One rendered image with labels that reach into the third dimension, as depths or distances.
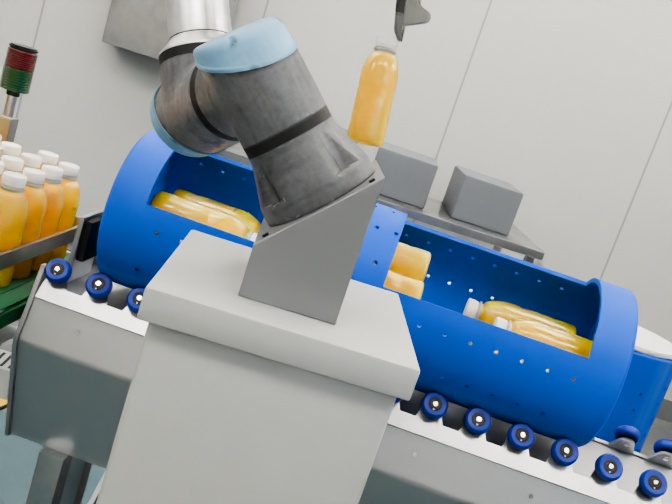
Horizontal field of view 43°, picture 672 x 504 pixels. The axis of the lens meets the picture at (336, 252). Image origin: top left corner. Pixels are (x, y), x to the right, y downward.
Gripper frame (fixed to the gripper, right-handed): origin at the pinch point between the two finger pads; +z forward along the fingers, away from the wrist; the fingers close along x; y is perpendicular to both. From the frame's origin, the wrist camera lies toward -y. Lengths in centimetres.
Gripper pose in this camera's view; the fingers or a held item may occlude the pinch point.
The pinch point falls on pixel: (397, 33)
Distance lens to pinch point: 161.0
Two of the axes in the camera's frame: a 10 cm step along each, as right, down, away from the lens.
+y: 9.7, 1.9, -1.5
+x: 2.0, -2.3, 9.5
